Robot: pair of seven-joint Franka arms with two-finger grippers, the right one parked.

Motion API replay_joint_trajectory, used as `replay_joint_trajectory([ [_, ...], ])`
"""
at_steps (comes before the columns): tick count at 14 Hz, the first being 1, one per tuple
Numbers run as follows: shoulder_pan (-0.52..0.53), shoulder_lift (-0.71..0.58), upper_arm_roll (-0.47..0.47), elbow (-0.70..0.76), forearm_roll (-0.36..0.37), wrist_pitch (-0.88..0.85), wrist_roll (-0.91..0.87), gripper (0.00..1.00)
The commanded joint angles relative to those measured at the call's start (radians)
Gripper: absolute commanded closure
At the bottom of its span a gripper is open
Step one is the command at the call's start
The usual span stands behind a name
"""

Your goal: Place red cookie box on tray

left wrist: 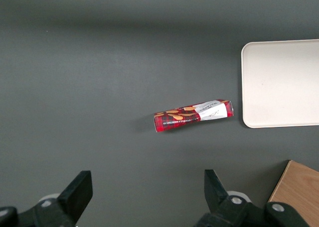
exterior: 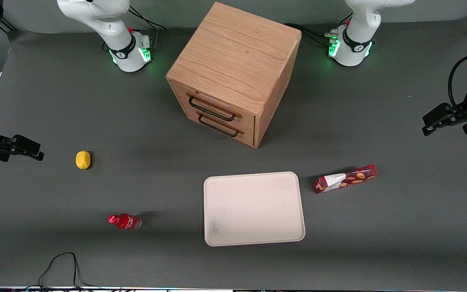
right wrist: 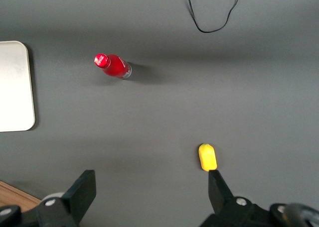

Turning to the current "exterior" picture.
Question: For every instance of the red cookie box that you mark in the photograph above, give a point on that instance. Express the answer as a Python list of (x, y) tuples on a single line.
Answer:
[(347, 178)]

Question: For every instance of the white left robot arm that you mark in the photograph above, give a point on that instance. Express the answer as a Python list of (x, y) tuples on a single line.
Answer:
[(355, 48)]

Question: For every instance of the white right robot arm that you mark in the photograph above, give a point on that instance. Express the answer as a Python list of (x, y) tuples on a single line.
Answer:
[(95, 16)]

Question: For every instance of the beige rectangular tray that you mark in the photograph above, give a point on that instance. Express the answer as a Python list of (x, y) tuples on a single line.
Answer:
[(253, 209)]

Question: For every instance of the yellow lemon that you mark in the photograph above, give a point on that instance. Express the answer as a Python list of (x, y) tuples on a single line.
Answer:
[(82, 159)]

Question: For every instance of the red cola bottle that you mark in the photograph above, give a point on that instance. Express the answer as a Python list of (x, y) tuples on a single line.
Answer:
[(126, 222)]

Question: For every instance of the wooden drawer front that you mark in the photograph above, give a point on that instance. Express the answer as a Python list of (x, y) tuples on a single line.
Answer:
[(217, 103), (225, 130)]

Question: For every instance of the wooden drawer cabinet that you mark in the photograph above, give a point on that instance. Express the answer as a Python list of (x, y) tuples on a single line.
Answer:
[(233, 52)]

